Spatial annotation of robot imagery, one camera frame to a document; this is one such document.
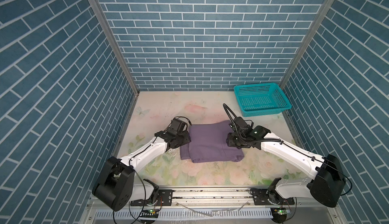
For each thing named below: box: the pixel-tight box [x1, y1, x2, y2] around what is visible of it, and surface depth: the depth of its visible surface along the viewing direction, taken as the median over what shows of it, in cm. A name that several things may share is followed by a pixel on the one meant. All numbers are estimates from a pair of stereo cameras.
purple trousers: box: [179, 120, 245, 164], surface depth 86 cm
